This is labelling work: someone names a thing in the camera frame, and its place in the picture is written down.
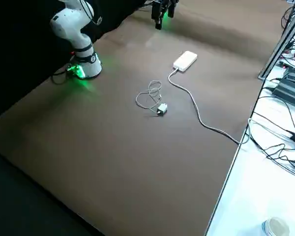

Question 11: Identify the white power strip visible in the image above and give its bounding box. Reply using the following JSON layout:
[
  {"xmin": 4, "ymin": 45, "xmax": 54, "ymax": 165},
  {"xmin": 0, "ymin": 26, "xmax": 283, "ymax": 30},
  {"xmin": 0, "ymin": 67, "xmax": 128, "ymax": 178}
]
[{"xmin": 173, "ymin": 51, "xmax": 198, "ymax": 73}]

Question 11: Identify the pale mint phone charger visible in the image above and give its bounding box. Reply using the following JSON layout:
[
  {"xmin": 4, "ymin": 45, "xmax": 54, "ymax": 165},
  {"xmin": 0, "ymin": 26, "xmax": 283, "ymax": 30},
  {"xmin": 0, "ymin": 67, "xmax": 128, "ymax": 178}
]
[{"xmin": 156, "ymin": 102, "xmax": 169, "ymax": 117}]

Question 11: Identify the black power supply box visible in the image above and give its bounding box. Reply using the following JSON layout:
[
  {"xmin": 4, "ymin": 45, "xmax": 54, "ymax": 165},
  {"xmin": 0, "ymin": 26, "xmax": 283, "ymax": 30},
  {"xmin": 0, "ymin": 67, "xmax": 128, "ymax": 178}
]
[{"xmin": 271, "ymin": 67, "xmax": 295, "ymax": 111}]

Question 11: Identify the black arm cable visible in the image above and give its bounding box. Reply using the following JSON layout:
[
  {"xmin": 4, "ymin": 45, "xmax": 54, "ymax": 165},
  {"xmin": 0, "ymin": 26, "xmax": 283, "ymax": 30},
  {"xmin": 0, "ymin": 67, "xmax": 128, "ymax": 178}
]
[{"xmin": 78, "ymin": 0, "xmax": 103, "ymax": 27}]

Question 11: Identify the thin white charger cable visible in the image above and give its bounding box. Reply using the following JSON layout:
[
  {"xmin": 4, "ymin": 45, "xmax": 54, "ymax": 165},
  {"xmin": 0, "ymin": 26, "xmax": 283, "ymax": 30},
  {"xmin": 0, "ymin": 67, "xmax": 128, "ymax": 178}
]
[{"xmin": 135, "ymin": 80, "xmax": 163, "ymax": 115}]

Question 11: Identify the white power strip cable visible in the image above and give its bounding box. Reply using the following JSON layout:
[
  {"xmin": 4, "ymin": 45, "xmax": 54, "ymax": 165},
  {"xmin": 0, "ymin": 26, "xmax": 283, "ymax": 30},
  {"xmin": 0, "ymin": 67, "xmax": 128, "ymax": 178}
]
[{"xmin": 168, "ymin": 68, "xmax": 251, "ymax": 145}]

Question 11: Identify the grey metal frame post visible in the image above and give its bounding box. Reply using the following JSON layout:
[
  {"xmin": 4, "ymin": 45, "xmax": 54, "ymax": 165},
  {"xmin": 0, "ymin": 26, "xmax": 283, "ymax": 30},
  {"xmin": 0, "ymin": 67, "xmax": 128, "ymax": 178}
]
[{"xmin": 258, "ymin": 0, "xmax": 295, "ymax": 81}]

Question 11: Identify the black base power cable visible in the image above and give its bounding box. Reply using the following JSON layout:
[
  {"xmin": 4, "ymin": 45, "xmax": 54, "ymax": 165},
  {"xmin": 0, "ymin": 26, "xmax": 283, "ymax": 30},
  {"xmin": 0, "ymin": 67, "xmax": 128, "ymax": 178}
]
[{"xmin": 51, "ymin": 68, "xmax": 73, "ymax": 86}]

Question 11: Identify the thin black cable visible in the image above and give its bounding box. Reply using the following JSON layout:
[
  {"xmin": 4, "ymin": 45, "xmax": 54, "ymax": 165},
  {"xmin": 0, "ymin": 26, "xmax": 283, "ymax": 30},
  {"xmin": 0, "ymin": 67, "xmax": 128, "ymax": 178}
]
[
  {"xmin": 257, "ymin": 95, "xmax": 295, "ymax": 133},
  {"xmin": 247, "ymin": 118, "xmax": 295, "ymax": 177}
]

